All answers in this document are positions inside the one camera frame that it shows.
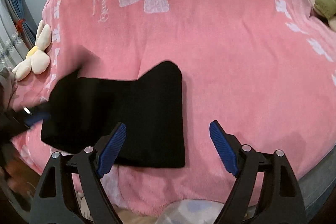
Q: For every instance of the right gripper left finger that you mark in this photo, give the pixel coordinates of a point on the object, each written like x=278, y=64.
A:
x=55, y=200

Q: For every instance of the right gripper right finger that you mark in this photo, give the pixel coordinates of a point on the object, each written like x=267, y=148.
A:
x=280, y=199

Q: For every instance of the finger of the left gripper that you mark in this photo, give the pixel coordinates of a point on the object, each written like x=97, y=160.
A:
x=36, y=113

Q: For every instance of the black pants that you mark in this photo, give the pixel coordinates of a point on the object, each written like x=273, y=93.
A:
x=85, y=109

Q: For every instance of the cream flower plush toy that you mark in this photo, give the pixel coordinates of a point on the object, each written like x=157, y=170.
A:
x=36, y=61

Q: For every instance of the blue curtain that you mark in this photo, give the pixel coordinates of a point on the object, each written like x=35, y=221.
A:
x=20, y=16

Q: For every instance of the pink bow-print blanket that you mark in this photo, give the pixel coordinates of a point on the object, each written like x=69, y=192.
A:
x=264, y=69

